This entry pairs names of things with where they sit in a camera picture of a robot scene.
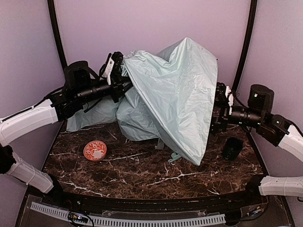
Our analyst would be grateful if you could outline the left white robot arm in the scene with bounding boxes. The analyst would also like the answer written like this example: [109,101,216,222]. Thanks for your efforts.
[0,57,132,194]

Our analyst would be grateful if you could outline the black frame post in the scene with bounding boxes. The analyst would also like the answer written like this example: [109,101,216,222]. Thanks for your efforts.
[47,0,67,69]
[232,0,258,92]

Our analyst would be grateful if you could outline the white slotted cable duct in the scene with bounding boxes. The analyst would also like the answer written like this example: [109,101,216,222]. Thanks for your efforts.
[30,202,226,227]

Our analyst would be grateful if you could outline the right black frame post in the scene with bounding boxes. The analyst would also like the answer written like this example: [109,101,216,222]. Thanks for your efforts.
[232,0,258,92]

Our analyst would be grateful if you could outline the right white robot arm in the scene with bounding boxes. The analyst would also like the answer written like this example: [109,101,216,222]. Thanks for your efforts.
[210,82,303,197]

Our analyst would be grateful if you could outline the mint green folding umbrella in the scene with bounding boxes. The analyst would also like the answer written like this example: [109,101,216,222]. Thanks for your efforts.
[66,37,218,165]

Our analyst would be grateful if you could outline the orange patterned ceramic bowl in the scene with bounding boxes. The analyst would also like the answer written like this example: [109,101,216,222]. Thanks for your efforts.
[83,140,107,162]

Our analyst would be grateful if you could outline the left black frame post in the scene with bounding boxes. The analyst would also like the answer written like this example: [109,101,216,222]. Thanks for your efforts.
[47,0,67,69]

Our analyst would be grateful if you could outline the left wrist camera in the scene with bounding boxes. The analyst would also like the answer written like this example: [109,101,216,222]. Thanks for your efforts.
[99,52,124,86]

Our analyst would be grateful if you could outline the black front table rail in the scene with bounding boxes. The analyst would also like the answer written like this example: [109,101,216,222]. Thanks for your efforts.
[26,186,282,214]

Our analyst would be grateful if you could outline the dark green ceramic cup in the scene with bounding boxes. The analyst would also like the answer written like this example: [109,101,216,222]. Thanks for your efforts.
[222,137,244,161]

